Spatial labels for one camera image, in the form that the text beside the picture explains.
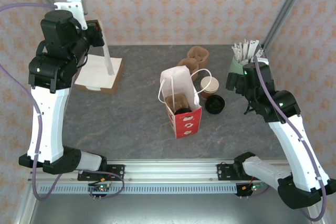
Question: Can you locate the single white napkin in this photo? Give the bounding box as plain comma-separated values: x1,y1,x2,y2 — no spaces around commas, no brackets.
101,26,116,77

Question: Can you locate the black plastic cup lid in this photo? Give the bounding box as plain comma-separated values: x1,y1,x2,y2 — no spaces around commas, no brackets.
174,107,192,116

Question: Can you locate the red and white gift bag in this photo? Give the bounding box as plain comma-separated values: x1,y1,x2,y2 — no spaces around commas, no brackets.
157,66,213,140

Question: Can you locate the green straw holder cup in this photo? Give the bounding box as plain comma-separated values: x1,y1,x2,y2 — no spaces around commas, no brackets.
227,56,249,75

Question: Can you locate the brown paper cup stack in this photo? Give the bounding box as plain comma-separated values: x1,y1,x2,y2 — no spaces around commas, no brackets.
201,76,219,99

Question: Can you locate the black plastic lid stack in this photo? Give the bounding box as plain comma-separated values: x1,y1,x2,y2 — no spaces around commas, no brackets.
205,94,226,115

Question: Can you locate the small circuit board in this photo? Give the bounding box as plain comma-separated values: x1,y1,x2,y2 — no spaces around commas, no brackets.
240,182,266,194
88,183,113,195

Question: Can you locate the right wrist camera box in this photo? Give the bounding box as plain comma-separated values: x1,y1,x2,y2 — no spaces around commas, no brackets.
252,55,270,66

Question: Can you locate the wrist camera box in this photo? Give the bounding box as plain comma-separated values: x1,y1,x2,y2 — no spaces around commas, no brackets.
54,0,89,31
252,55,270,66

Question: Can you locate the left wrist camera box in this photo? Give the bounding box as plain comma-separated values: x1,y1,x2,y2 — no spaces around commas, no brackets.
54,0,89,31

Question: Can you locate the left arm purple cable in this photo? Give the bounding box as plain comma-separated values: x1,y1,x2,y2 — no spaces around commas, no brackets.
0,3,125,201

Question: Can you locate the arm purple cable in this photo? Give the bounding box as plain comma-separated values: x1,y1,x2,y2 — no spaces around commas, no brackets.
0,3,125,201
240,56,328,221

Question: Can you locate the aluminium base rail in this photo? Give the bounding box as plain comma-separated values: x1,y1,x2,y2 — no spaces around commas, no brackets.
27,158,315,183

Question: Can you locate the grey slotted cable duct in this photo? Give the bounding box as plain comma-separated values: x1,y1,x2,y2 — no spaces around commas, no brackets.
38,184,238,195

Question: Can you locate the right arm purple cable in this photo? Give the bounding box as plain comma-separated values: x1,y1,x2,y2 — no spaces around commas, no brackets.
240,56,328,221

